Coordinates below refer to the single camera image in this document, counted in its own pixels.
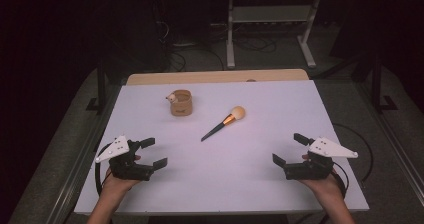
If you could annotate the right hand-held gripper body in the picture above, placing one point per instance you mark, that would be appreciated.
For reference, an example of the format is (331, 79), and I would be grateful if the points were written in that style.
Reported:
(310, 169)

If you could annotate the tan brush holder cup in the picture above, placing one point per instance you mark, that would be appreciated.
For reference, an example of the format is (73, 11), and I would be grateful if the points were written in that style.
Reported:
(181, 105)

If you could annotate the person's left hand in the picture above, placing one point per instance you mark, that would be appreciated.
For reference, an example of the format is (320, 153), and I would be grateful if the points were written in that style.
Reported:
(118, 185)

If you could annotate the grey metal rail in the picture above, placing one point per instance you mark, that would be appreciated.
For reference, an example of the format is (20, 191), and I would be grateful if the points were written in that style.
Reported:
(396, 144)
(80, 157)

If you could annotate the white metal stand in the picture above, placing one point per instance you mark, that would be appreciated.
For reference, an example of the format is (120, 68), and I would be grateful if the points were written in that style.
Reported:
(266, 14)

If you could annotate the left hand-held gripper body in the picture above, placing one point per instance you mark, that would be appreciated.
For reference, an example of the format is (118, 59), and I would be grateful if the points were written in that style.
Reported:
(125, 165)

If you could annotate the person's right hand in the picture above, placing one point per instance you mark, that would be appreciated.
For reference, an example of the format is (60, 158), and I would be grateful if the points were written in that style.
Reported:
(321, 187)

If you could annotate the black stand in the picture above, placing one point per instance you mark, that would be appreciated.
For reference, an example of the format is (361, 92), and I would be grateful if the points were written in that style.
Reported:
(376, 84)
(101, 90)

